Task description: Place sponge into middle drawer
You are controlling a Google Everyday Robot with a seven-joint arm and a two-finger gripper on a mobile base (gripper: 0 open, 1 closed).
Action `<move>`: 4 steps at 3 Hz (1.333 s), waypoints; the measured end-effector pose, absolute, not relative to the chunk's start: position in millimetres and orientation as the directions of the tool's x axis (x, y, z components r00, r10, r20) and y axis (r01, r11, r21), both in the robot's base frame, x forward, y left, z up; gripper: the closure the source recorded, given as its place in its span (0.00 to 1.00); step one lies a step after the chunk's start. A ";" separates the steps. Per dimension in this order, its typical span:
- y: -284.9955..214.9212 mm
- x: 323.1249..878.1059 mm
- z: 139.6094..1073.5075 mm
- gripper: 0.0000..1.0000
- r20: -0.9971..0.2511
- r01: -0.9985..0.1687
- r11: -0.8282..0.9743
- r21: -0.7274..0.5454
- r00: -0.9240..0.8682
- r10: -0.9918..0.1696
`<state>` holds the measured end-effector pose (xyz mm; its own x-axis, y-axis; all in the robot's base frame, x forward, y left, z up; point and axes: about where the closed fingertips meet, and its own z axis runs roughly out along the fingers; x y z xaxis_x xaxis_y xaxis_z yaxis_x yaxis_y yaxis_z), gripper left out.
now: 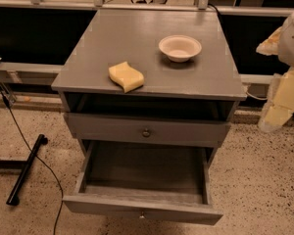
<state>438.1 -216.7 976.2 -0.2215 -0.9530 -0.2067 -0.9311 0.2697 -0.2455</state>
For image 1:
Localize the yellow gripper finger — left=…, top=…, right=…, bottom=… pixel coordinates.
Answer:
left=258, top=67, right=294, bottom=133
left=256, top=27, right=281, bottom=56

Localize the yellow sponge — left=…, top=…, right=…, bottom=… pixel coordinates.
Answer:
left=109, top=62, right=144, bottom=93

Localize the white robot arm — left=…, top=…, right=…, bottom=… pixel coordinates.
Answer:
left=256, top=11, right=294, bottom=132

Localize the grey wooden drawer cabinet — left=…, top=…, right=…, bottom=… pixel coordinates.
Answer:
left=51, top=8, right=248, bottom=168

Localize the open lower grey drawer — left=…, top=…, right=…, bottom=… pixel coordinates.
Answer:
left=64, top=141, right=222, bottom=225

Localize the closed upper grey drawer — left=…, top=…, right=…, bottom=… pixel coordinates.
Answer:
left=64, top=113, right=230, bottom=148

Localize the white paper bowl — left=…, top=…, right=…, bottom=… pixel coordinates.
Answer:
left=159, top=35, right=202, bottom=63

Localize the black metal stand leg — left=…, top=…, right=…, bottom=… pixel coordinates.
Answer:
left=0, top=134, right=48, bottom=206

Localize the white cable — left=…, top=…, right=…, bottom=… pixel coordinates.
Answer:
left=244, top=85, right=269, bottom=102

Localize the grey metal rail frame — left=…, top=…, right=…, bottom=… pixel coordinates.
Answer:
left=0, top=0, right=294, bottom=93

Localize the black floor cable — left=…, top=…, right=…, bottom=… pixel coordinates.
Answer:
left=0, top=81, right=65, bottom=235

